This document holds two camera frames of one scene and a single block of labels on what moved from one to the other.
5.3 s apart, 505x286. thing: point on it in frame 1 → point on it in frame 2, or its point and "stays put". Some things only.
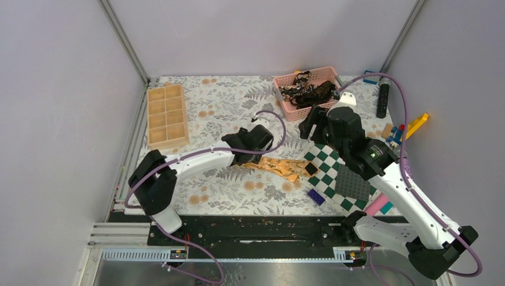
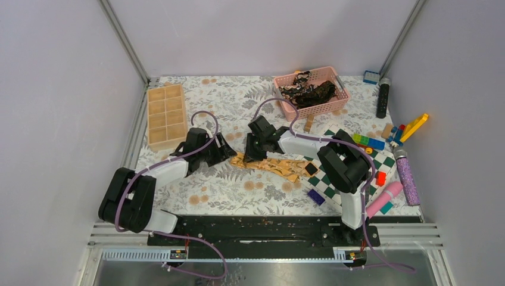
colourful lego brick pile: x=393 y=134 stays put
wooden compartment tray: x=167 y=118 stays put
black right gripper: x=317 y=115 → x=251 y=154
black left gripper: x=242 y=132 → x=225 y=151
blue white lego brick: x=372 y=79 stays put
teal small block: x=386 y=207 stays put
